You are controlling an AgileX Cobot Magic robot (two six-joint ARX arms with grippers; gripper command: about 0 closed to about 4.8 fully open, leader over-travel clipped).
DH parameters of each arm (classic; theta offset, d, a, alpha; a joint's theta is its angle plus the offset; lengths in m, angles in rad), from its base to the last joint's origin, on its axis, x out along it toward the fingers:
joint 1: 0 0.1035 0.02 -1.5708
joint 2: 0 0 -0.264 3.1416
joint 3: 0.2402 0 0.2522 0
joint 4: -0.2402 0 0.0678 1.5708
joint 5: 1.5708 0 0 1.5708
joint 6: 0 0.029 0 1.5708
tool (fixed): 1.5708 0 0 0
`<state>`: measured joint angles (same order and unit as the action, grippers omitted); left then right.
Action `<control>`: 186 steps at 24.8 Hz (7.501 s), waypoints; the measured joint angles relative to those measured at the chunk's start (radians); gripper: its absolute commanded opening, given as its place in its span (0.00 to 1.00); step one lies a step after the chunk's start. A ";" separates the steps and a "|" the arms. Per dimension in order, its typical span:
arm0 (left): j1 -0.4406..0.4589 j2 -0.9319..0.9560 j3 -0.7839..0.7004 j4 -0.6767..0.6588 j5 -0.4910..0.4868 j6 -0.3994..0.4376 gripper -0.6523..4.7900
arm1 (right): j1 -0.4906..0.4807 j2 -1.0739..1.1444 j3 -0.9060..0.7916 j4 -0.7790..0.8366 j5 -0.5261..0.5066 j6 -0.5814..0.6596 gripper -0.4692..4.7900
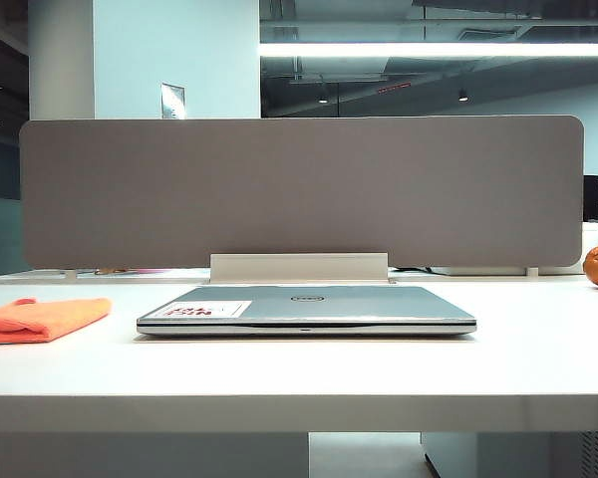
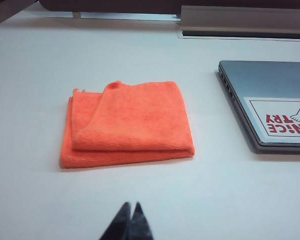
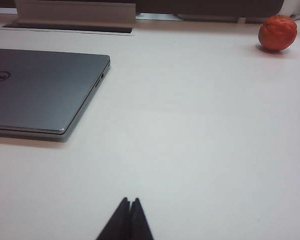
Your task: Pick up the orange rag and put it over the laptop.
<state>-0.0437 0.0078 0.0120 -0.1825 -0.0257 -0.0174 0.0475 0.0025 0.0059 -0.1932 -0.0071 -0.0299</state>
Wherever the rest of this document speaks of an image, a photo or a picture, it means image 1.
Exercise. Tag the black ceiling spotlight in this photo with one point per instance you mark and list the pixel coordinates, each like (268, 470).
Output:
(323, 97)
(463, 94)

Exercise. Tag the silver Dell laptop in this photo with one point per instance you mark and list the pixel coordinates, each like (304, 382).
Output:
(329, 311)

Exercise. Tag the white round pillar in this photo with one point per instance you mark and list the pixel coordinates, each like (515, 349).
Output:
(60, 60)

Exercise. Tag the pink flat item behind divider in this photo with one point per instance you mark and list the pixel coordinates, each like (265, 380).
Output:
(149, 271)

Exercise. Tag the black monitor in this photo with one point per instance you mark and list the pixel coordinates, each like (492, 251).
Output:
(591, 198)

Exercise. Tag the grey fabric desk divider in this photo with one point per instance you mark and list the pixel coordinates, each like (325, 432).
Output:
(299, 194)

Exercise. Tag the orange microfibre rag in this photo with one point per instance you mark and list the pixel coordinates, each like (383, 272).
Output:
(55, 318)

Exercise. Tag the small white divider clamp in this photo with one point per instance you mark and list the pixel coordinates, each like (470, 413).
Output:
(70, 274)
(532, 272)

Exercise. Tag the long white ceiling light strip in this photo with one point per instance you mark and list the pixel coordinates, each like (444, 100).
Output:
(438, 49)

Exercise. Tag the red hanging sign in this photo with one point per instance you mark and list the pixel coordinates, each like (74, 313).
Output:
(393, 88)

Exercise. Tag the white sticker with red print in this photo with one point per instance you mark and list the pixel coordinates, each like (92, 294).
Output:
(207, 310)

